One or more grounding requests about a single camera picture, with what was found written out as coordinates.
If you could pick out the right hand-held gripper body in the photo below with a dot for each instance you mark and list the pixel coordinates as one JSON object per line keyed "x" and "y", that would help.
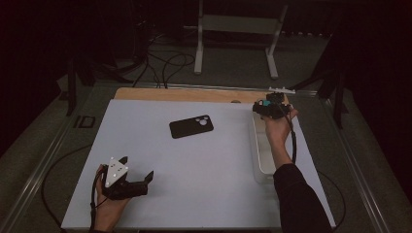
{"x": 275, "y": 108}

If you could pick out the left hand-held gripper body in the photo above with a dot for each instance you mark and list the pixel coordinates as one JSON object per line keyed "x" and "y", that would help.
{"x": 116, "y": 173}

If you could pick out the white plastic bin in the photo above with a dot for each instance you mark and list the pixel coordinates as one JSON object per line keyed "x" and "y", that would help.
{"x": 263, "y": 155}

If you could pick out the black phone case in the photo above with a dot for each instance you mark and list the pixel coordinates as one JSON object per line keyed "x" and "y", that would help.
{"x": 189, "y": 127}

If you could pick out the person's right hand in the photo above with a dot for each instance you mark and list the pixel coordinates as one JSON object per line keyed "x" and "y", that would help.
{"x": 278, "y": 131}

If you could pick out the person's left hand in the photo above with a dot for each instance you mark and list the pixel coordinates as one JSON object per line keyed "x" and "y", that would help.
{"x": 108, "y": 212}

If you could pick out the white table mat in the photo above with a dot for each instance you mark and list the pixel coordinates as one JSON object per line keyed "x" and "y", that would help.
{"x": 200, "y": 194}

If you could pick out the black tripod stand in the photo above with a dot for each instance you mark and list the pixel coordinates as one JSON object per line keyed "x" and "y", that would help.
{"x": 338, "y": 97}
{"x": 72, "y": 90}

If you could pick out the white metal stand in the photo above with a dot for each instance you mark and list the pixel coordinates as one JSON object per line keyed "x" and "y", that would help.
{"x": 238, "y": 24}

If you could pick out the aluminium floor rail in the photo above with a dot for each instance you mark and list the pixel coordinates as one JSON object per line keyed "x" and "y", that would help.
{"x": 210, "y": 86}
{"x": 39, "y": 168}
{"x": 359, "y": 171}

